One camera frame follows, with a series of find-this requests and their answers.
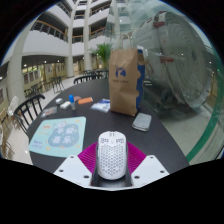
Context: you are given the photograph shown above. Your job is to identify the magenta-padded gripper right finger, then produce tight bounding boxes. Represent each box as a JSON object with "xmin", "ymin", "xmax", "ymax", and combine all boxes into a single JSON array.
[{"xmin": 126, "ymin": 141, "xmax": 171, "ymax": 188}]

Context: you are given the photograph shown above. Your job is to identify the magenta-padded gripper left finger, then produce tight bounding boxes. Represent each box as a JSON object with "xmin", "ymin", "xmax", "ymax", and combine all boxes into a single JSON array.
[{"xmin": 53, "ymin": 142, "xmax": 99, "ymax": 187}]

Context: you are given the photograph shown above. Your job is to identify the white perforated computer mouse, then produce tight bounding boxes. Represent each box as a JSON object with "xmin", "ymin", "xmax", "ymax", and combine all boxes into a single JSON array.
[{"xmin": 96, "ymin": 130, "xmax": 129, "ymax": 181}]

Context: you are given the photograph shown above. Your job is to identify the light teal printed mouse pad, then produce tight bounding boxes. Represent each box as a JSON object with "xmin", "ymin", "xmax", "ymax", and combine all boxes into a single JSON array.
[{"xmin": 28, "ymin": 115, "xmax": 87, "ymax": 159}]

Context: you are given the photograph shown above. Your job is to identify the clear flat packet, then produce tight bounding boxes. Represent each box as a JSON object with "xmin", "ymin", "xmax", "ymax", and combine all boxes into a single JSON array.
[{"xmin": 40, "ymin": 106, "xmax": 59, "ymax": 119}]

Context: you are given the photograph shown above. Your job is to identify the small blue-capped bottle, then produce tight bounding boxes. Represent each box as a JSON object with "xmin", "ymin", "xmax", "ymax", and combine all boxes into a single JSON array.
[{"xmin": 68, "ymin": 94, "xmax": 77, "ymax": 111}]

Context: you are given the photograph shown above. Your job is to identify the clear plastic bag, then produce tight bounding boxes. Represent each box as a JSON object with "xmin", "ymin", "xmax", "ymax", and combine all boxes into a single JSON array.
[{"xmin": 90, "ymin": 98, "xmax": 111, "ymax": 114}]

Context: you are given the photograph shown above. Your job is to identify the flat orange item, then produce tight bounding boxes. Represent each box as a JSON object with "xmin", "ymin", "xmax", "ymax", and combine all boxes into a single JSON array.
[{"xmin": 77, "ymin": 96, "xmax": 94, "ymax": 106}]

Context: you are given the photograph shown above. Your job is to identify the black slatted chair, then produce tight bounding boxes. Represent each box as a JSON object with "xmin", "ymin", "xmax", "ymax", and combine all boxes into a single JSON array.
[
  {"xmin": 12, "ymin": 93, "xmax": 46, "ymax": 141},
  {"xmin": 73, "ymin": 73, "xmax": 105, "ymax": 85}
]

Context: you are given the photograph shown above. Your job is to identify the group of dark chairs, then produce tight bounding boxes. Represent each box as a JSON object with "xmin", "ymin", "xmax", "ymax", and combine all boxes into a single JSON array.
[{"xmin": 23, "ymin": 76, "xmax": 66, "ymax": 98}]

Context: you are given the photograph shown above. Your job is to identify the tall blue box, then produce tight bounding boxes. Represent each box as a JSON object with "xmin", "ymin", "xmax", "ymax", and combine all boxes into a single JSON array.
[{"xmin": 135, "ymin": 46, "xmax": 147, "ymax": 111}]

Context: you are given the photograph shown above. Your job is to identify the brown paper bag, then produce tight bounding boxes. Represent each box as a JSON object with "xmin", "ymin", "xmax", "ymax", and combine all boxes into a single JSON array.
[{"xmin": 108, "ymin": 48, "xmax": 140, "ymax": 118}]

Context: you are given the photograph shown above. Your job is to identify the white lattice chair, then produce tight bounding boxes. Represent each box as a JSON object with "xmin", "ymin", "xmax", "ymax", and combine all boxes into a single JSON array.
[{"xmin": 7, "ymin": 95, "xmax": 20, "ymax": 116}]

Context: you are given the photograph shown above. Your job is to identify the green potted palm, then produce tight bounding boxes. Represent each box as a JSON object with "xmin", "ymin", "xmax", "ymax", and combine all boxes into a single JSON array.
[{"xmin": 89, "ymin": 43, "xmax": 113, "ymax": 70}]

